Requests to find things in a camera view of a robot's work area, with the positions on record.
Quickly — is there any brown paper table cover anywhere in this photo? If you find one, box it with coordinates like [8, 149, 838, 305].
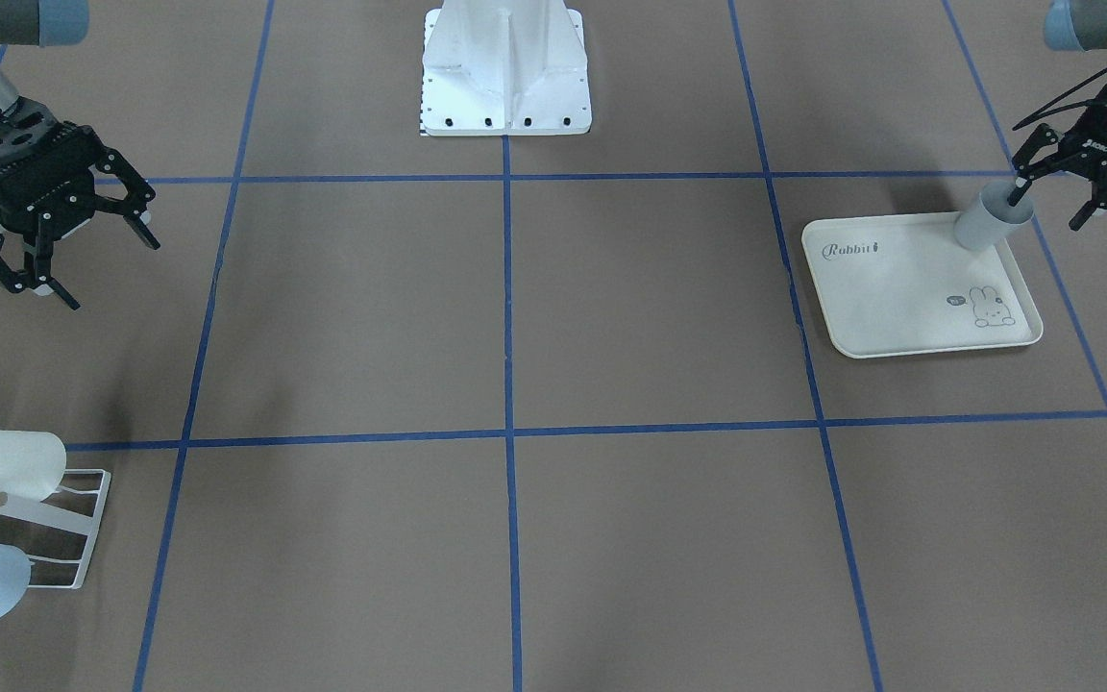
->
[0, 1, 1107, 691]

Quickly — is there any white wire cup rack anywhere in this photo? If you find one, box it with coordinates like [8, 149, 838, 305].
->
[0, 469, 111, 588]

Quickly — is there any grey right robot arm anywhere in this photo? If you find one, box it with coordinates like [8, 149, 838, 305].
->
[0, 1, 161, 309]

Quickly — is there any cream plastic tray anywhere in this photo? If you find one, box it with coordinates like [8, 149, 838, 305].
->
[801, 213, 1045, 359]

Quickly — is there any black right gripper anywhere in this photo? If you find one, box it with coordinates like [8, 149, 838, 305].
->
[0, 115, 161, 310]

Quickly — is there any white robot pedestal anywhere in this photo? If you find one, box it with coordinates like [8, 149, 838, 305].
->
[420, 1, 593, 137]

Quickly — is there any grey plastic cup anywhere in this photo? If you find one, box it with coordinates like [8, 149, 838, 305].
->
[953, 180, 1034, 254]

